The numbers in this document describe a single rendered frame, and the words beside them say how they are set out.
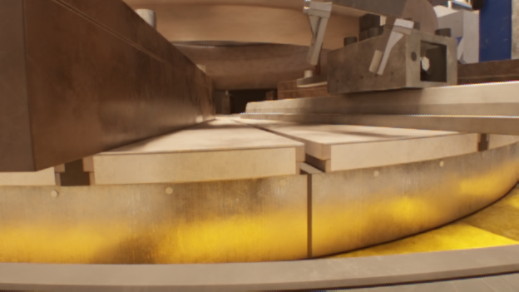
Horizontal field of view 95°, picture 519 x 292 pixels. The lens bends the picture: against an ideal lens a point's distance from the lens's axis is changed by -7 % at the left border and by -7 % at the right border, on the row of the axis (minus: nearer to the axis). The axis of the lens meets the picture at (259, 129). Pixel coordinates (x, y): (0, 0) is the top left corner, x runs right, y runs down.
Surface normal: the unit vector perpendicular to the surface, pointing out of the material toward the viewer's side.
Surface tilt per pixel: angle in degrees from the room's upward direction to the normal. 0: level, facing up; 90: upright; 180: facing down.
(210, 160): 90
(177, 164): 90
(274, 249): 90
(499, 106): 90
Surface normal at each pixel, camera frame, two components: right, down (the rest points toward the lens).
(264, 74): -0.35, 0.08
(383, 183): 0.29, 0.07
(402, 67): -0.90, 0.06
